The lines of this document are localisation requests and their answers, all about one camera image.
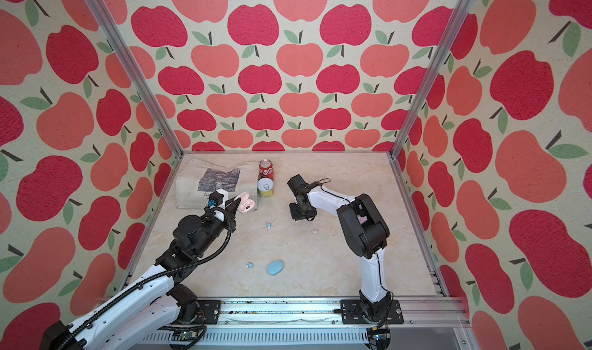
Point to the red cola can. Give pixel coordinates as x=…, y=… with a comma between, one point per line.
x=266, y=169

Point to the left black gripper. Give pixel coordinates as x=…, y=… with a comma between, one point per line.
x=233, y=208

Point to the yellow tin can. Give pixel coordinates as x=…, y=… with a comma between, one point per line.
x=265, y=187

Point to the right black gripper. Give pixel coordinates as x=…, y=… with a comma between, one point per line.
x=294, y=214

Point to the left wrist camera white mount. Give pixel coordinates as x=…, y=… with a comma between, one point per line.
x=216, y=205

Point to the left aluminium frame post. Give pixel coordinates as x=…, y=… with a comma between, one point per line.
x=105, y=20

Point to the beige Monet tote bag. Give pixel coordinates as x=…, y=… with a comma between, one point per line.
x=199, y=179

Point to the aluminium frame post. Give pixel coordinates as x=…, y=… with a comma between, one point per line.
x=105, y=20
x=443, y=50

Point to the right aluminium frame post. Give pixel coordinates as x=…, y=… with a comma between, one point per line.
x=443, y=50

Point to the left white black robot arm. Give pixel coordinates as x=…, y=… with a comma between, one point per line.
x=158, y=298

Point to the blue earbud charging case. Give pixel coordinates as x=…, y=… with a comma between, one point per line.
x=275, y=267

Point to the pink earbud charging case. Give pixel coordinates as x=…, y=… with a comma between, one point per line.
x=246, y=203

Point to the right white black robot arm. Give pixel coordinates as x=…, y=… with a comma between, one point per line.
x=365, y=233

